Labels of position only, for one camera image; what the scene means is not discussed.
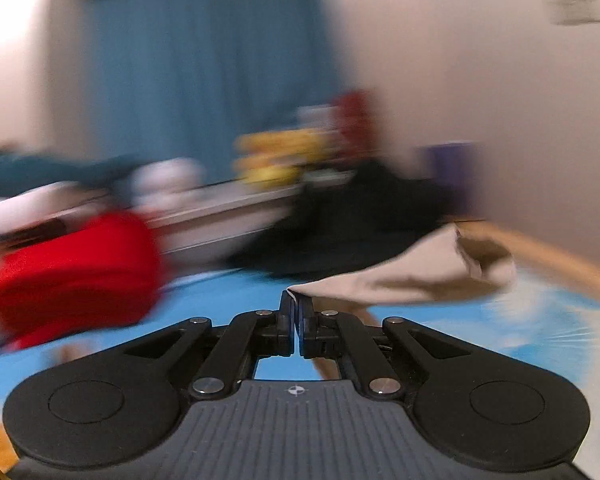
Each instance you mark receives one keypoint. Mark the blue and white patterned bed sheet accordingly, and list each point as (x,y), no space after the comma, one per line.
(540,330)

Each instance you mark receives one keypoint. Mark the teal cloth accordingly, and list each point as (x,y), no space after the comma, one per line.
(40,172)

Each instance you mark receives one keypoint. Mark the black clothes pile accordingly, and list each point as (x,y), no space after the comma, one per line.
(365,220)

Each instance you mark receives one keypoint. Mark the purple box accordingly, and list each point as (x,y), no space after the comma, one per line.
(450,175)

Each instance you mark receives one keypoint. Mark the dark red bag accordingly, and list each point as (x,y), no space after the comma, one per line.
(355,125)

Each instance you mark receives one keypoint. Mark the red folded blanket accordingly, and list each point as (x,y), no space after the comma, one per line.
(75,280)

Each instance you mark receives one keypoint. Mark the beige and mustard garment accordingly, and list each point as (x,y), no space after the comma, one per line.
(410,272)

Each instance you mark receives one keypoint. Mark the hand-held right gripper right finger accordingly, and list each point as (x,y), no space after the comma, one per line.
(305,322)

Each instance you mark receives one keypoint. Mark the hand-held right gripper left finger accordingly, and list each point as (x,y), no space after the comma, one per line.
(288,320)

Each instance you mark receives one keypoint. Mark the blue curtain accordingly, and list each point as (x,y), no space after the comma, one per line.
(205,70)

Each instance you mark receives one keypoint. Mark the yellow plush toys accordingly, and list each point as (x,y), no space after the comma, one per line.
(215,220)

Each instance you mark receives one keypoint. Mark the grey folded blanket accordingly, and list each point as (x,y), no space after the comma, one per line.
(15,212)

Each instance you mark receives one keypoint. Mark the wooden bed frame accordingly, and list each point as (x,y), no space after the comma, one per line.
(560,257)

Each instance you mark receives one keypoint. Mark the yellow plush toy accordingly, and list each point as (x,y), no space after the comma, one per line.
(285,142)
(267,172)

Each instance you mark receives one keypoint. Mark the white roll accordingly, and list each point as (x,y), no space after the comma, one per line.
(166,180)

